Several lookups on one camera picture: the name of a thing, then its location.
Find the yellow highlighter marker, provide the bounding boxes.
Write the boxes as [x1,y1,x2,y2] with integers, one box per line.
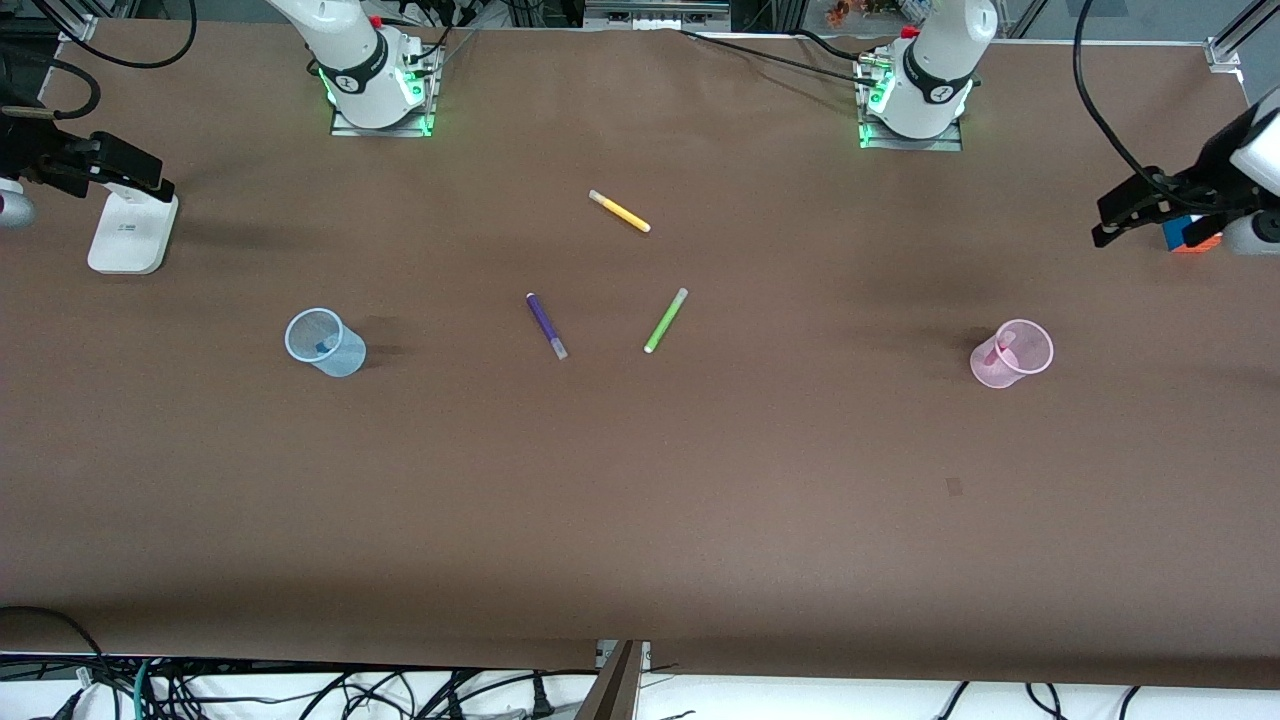
[588,189,652,234]

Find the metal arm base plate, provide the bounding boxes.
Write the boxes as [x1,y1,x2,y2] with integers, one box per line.
[329,42,442,139]
[856,52,965,153]

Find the aluminium frame profile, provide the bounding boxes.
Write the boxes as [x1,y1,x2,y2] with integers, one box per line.
[1204,0,1280,73]
[55,0,99,43]

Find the purple highlighter marker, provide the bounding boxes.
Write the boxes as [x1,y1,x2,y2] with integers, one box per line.
[525,292,569,361]

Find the green highlighter marker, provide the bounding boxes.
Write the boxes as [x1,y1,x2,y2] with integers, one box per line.
[643,288,690,354]

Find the table support leg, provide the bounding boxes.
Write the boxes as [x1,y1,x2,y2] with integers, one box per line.
[572,640,653,720]

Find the translucent blue plastic cup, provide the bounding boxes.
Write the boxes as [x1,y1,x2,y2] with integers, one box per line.
[285,308,368,379]

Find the white plastic stand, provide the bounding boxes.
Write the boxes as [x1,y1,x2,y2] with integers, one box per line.
[87,188,180,276]

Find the grey metal box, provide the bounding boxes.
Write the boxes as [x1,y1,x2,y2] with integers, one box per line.
[583,0,733,31]

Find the translucent pink plastic cup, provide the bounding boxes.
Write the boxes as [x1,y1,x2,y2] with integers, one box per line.
[970,319,1055,390]

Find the orange and blue puzzle cube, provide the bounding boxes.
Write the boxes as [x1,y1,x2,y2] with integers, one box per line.
[1162,212,1224,254]

